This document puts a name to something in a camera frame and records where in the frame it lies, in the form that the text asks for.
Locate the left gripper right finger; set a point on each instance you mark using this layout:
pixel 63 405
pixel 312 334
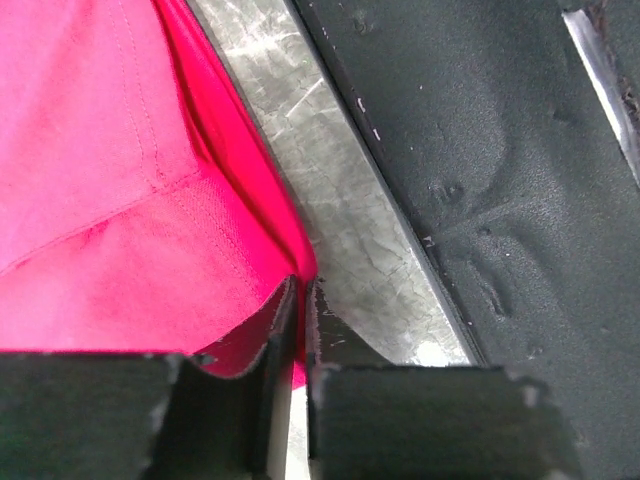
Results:
pixel 329 339

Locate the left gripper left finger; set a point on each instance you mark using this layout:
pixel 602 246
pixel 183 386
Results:
pixel 228 415

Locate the red t-shirt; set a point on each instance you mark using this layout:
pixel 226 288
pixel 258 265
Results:
pixel 140 208

